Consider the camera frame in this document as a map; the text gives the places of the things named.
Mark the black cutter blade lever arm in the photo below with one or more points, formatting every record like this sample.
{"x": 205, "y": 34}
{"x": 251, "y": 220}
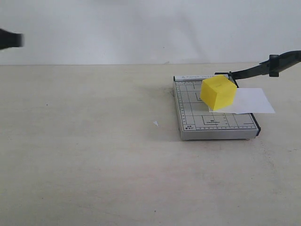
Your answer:
{"x": 272, "y": 67}

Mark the yellow cube block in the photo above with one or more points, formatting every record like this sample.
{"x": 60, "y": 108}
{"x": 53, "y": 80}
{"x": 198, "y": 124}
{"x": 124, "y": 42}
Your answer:
{"x": 218, "y": 92}

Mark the grey metal paper cutter base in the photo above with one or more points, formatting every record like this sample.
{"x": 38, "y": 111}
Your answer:
{"x": 195, "y": 120}

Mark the white paper sheet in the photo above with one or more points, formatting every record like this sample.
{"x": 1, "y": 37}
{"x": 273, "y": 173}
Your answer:
{"x": 248, "y": 100}

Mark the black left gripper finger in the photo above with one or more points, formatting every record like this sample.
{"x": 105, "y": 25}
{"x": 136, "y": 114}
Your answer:
{"x": 10, "y": 39}

